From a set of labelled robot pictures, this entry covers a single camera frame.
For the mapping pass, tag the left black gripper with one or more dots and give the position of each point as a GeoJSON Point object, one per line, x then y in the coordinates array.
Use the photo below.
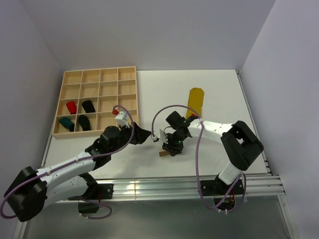
{"type": "Point", "coordinates": [140, 135]}

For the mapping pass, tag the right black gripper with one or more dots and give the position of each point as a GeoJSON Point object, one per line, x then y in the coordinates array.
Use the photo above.
{"type": "Point", "coordinates": [174, 150]}

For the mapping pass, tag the yellow cartoon sock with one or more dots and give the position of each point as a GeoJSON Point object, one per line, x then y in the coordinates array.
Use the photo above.
{"type": "Point", "coordinates": [195, 99]}

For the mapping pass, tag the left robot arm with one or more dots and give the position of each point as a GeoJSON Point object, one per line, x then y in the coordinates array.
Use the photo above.
{"type": "Point", "coordinates": [33, 190]}

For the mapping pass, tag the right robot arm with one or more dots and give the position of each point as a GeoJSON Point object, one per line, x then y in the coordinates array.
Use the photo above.
{"type": "Point", "coordinates": [241, 145]}

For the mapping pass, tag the black rolled sock lower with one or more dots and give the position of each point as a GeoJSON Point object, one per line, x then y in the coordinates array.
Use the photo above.
{"type": "Point", "coordinates": [84, 123]}

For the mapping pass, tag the black rolled sock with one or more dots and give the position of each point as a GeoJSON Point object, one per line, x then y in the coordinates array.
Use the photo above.
{"type": "Point", "coordinates": [88, 106]}
{"type": "Point", "coordinates": [84, 123]}

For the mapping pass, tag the black rolled sock upper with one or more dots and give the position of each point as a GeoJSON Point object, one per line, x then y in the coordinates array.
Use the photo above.
{"type": "Point", "coordinates": [88, 106]}

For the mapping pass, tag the wooden compartment tray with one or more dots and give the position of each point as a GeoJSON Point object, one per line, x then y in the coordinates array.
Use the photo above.
{"type": "Point", "coordinates": [106, 88]}

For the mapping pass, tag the red rolled sock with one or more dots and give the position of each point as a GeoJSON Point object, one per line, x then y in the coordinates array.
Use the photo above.
{"type": "Point", "coordinates": [72, 108]}

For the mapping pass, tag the teal rolled sock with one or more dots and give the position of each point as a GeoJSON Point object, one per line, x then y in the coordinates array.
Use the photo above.
{"type": "Point", "coordinates": [67, 123]}

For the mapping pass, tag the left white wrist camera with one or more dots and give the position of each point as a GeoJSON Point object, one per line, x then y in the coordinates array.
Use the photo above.
{"type": "Point", "coordinates": [122, 118]}

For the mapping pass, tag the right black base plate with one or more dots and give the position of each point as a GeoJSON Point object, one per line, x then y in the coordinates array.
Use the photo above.
{"type": "Point", "coordinates": [216, 187]}

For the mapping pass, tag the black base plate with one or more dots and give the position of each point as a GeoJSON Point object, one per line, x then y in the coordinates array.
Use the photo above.
{"type": "Point", "coordinates": [216, 187]}
{"type": "Point", "coordinates": [104, 190]}

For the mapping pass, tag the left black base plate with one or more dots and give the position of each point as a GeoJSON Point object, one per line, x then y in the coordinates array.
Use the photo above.
{"type": "Point", "coordinates": [104, 190]}

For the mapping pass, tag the aluminium front rail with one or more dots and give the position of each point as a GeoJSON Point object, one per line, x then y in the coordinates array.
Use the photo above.
{"type": "Point", "coordinates": [175, 188]}

